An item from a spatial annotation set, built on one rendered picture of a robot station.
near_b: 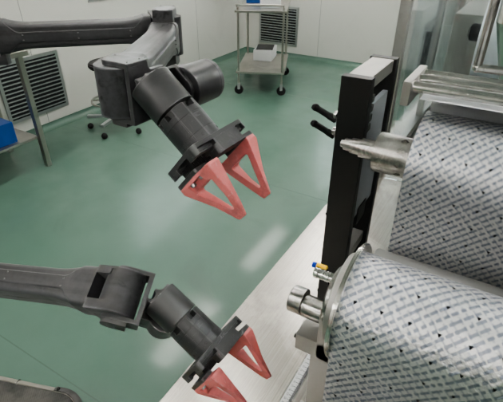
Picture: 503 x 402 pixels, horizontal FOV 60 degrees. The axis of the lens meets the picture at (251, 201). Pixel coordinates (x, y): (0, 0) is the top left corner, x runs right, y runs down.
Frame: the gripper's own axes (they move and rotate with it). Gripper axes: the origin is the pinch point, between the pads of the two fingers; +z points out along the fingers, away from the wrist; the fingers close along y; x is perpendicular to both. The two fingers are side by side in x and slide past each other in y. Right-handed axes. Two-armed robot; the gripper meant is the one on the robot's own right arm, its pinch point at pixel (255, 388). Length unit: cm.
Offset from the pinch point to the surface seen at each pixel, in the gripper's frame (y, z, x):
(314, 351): -6.9, 2.7, 7.2
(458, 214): -23.7, 4.0, 29.5
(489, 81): -37, -5, 41
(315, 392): -7.5, 8.4, -1.2
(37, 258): -69, -109, -189
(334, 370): 0.3, 3.3, 16.6
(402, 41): -102, -24, 18
